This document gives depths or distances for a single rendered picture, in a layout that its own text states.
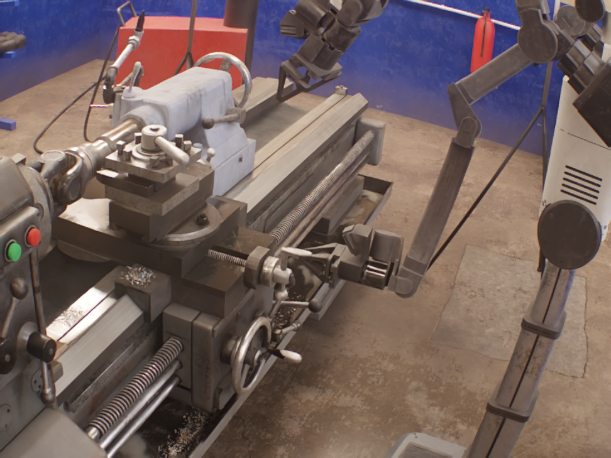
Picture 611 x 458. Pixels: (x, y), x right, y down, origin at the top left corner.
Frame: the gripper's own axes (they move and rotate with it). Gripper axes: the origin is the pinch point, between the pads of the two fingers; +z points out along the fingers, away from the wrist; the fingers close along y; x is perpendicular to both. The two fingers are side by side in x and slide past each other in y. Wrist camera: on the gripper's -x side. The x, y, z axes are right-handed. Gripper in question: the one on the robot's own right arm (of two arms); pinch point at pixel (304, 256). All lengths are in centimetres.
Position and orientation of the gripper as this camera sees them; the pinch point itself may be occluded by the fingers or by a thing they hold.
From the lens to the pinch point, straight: 173.2
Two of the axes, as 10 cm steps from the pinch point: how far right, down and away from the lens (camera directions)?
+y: -3.7, 4.6, -8.1
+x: -0.7, 8.5, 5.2
